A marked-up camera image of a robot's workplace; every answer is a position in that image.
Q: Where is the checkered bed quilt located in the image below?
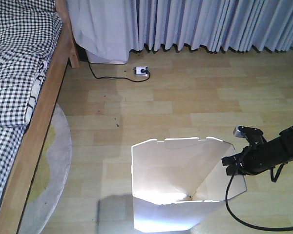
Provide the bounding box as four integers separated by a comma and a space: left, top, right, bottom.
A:
0, 0, 63, 203

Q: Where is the wooden bed frame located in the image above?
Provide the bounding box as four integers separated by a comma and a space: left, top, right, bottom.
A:
0, 0, 80, 234

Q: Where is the black socket power cord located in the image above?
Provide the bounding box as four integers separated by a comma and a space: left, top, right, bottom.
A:
84, 57, 151, 82

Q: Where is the white sheer curtain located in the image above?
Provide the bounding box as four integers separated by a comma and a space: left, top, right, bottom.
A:
66, 0, 129, 64

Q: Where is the white floor socket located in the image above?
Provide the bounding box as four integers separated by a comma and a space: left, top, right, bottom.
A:
133, 66, 150, 78

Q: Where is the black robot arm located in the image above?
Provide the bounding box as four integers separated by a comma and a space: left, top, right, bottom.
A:
222, 126, 293, 176

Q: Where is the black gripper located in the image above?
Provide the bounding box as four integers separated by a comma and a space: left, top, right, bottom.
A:
221, 142, 287, 176

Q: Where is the light grey curtain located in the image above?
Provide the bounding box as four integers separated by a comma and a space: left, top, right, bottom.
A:
126, 0, 293, 52

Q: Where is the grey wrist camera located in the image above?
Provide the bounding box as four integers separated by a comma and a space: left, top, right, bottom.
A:
233, 126, 267, 146

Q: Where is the white plastic trash bin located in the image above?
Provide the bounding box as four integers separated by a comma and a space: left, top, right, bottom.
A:
131, 136, 247, 233

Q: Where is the grey round rug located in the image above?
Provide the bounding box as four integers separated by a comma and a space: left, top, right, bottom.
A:
18, 104, 72, 234

